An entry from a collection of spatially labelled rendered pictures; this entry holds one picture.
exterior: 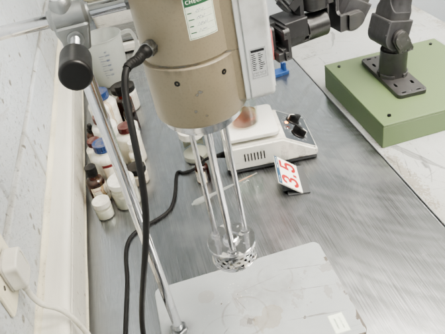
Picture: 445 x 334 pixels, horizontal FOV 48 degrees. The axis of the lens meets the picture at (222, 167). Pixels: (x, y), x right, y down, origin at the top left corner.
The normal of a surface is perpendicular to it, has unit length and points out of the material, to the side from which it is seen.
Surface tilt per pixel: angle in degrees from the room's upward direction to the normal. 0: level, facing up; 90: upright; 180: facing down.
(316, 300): 0
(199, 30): 90
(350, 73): 2
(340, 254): 0
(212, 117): 90
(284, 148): 90
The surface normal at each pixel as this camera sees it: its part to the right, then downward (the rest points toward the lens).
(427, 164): -0.16, -0.79
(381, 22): -0.92, 0.15
